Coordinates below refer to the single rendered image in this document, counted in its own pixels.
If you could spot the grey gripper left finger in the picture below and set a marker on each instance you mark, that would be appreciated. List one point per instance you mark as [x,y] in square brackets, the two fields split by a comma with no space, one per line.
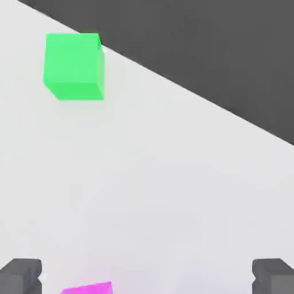
[19,278]

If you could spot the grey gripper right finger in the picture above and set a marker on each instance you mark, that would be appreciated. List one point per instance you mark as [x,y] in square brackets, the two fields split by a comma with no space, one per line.
[274,279]

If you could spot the small magenta cube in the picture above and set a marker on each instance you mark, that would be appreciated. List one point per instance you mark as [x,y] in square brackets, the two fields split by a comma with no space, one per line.
[88,289]

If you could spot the small green cube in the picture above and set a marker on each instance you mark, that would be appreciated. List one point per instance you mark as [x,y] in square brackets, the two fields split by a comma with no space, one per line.
[73,66]

